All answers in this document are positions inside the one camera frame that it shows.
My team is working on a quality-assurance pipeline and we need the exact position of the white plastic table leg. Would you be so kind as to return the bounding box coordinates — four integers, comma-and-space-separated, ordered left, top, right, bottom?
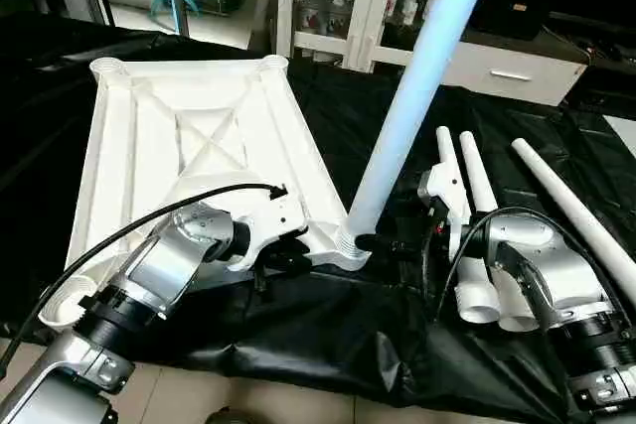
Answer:
434, 126, 504, 325
336, 0, 502, 268
458, 131, 544, 334
511, 138, 636, 308

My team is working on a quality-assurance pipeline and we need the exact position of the black mat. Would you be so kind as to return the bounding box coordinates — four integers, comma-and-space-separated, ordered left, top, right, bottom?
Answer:
0, 12, 636, 424

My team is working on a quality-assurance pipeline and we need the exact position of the white drawer unit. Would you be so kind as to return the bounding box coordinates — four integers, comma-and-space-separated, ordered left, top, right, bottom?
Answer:
437, 37, 589, 108

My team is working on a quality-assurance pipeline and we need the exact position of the white flat board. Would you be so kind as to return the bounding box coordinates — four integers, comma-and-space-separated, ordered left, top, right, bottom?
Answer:
604, 113, 636, 159

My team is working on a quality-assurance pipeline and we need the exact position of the light blue stand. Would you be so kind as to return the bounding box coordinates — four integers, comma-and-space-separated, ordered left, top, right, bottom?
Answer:
147, 0, 202, 20

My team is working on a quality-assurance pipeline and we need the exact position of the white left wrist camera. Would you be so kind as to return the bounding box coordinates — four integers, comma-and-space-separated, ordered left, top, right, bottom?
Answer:
221, 186, 310, 272

